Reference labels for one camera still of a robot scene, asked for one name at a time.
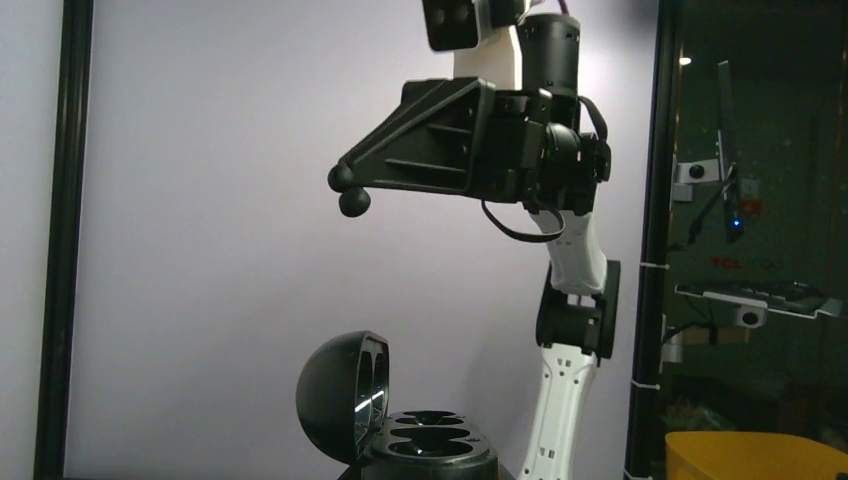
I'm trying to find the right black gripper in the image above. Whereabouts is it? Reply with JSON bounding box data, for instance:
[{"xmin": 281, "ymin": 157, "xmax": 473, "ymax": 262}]
[{"xmin": 328, "ymin": 77, "xmax": 611, "ymax": 218}]

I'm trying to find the black charging case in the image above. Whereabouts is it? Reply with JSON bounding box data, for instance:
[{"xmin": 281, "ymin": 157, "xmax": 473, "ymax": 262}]
[{"xmin": 295, "ymin": 330, "xmax": 513, "ymax": 480}]

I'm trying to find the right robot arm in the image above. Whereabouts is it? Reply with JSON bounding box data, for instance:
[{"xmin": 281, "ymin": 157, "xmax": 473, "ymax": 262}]
[{"xmin": 328, "ymin": 1, "xmax": 621, "ymax": 479}]

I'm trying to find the yellow bin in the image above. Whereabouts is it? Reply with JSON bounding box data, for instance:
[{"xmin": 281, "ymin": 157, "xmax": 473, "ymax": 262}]
[{"xmin": 665, "ymin": 431, "xmax": 847, "ymax": 480}]

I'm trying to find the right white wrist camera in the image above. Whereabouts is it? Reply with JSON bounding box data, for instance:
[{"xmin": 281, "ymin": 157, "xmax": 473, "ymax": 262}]
[{"xmin": 421, "ymin": 0, "xmax": 533, "ymax": 91}]

